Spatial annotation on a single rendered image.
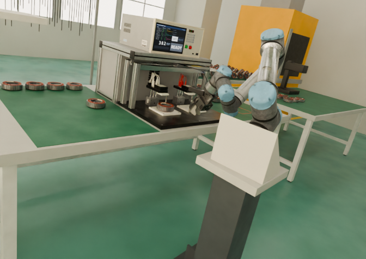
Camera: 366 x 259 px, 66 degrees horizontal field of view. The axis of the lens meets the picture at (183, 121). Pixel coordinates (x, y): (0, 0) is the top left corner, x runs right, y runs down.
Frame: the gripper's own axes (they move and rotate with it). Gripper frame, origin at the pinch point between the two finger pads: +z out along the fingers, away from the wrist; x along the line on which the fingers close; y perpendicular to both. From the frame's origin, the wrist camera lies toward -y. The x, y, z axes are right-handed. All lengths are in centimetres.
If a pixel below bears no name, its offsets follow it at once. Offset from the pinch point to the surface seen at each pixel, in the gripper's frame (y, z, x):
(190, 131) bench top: 8.9, 7.4, -0.2
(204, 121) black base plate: 3.7, 6.4, 14.8
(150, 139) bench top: 9.4, 8.3, -29.3
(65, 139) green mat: 3, 9, -70
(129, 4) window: -616, 255, 356
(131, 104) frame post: -24.1, 19.3, -20.1
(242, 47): -212, 83, 348
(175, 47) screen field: -46.3, -10.5, 10.8
